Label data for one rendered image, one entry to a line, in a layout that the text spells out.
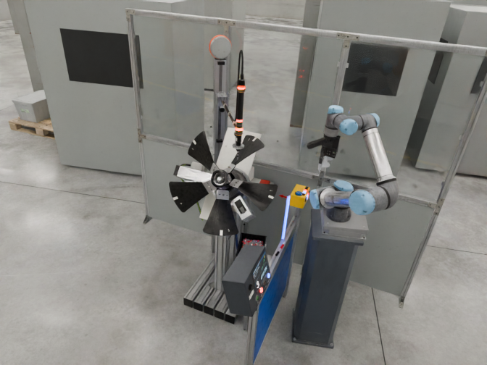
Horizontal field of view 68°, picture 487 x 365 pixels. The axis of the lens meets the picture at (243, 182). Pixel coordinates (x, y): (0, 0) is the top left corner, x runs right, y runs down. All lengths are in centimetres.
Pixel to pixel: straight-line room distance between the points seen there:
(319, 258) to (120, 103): 297
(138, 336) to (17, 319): 95
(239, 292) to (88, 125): 356
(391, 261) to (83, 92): 366
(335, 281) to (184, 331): 120
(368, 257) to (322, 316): 76
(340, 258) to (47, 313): 224
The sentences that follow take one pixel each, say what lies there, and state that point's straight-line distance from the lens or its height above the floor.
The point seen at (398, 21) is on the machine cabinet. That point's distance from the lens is 457.
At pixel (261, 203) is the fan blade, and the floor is 114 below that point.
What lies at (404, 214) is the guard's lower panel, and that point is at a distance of 297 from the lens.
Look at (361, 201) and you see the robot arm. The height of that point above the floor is 147.
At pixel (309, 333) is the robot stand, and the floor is 11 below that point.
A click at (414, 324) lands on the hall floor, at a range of 338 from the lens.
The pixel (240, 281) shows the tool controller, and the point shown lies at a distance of 154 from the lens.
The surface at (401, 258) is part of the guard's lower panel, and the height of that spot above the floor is 44.
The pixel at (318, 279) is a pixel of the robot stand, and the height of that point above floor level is 65.
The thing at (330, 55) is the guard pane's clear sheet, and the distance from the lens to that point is 262.
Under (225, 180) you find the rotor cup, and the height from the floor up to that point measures 122.
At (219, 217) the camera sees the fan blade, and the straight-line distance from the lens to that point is 227.
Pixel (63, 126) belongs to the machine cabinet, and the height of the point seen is 60.
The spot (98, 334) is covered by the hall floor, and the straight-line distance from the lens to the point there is 306.
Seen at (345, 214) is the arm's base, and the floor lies 113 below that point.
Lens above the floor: 236
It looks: 30 degrees down
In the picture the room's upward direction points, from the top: 4 degrees clockwise
